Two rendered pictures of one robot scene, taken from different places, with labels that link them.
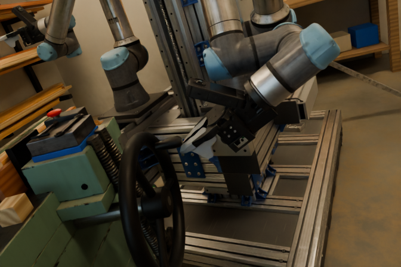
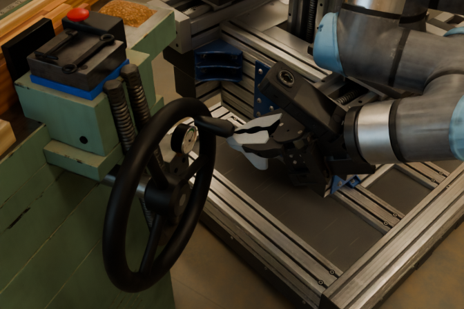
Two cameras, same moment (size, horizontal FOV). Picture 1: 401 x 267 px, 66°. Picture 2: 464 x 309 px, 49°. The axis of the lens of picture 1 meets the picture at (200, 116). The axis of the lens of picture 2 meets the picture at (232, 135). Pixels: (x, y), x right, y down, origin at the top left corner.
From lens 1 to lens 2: 0.23 m
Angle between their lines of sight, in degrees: 24
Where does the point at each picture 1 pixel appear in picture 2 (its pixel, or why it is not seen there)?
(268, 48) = (418, 70)
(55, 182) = (50, 117)
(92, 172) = (97, 130)
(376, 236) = not seen: outside the picture
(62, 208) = (50, 151)
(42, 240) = (16, 183)
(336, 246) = (412, 292)
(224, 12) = not seen: outside the picture
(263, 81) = (371, 131)
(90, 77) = not seen: outside the picture
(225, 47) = (355, 35)
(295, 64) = (425, 138)
